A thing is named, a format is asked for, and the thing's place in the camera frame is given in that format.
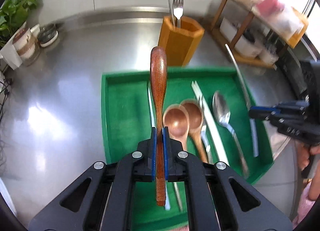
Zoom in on round metal tin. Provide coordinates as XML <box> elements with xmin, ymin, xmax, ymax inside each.
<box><xmin>37</xmin><ymin>24</ymin><xmax>59</xmax><ymax>48</ymax></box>

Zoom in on silver chopstick with pale handle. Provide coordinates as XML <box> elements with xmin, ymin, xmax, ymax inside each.
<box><xmin>225</xmin><ymin>44</ymin><xmax>259</xmax><ymax>157</ymax></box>

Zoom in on green potted plant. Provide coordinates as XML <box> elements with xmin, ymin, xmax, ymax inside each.
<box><xmin>0</xmin><ymin>0</ymin><xmax>42</xmax><ymax>48</ymax></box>

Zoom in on green wooden utensil tray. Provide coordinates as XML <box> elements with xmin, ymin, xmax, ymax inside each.
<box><xmin>101</xmin><ymin>67</ymin><xmax>273</xmax><ymax>230</ymax></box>

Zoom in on pink sleeve forearm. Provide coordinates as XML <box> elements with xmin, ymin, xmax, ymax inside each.
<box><xmin>292</xmin><ymin>169</ymin><xmax>319</xmax><ymax>228</ymax></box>

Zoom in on pink box on shelf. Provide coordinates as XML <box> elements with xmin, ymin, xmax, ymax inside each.
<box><xmin>257</xmin><ymin>0</ymin><xmax>285</xmax><ymax>16</ymax></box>

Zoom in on wooden shelf rack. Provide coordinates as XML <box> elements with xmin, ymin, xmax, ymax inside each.
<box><xmin>210</xmin><ymin>0</ymin><xmax>309</xmax><ymax>68</ymax></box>

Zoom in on black cables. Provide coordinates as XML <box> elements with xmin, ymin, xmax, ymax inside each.
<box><xmin>0</xmin><ymin>78</ymin><xmax>13</xmax><ymax>172</ymax></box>

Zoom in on dark wooden spoon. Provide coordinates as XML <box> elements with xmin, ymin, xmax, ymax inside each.
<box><xmin>150</xmin><ymin>46</ymin><xmax>167</xmax><ymax>206</ymax></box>

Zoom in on glass jar with label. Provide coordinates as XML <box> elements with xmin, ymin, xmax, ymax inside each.
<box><xmin>12</xmin><ymin>26</ymin><xmax>40</xmax><ymax>66</ymax></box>

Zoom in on orange wooden utensil holder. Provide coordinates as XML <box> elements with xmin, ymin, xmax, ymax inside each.
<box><xmin>158</xmin><ymin>16</ymin><xmax>204</xmax><ymax>66</ymax></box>

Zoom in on large silver metal spoon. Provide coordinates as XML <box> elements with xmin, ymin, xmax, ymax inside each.
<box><xmin>212</xmin><ymin>91</ymin><xmax>249</xmax><ymax>179</ymax></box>

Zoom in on silver fork in holder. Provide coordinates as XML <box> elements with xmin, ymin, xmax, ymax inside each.
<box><xmin>172</xmin><ymin>0</ymin><xmax>184</xmax><ymax>28</ymax></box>

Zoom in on person right hand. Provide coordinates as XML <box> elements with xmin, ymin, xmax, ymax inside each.
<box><xmin>297</xmin><ymin>143</ymin><xmax>319</xmax><ymax>170</ymax></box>

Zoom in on white storage box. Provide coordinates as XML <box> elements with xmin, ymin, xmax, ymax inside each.
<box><xmin>219</xmin><ymin>17</ymin><xmax>262</xmax><ymax>59</ymax></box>

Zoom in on silver metal fork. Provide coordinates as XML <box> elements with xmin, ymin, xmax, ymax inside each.
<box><xmin>198</xmin><ymin>96</ymin><xmax>214</xmax><ymax>164</ymax></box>

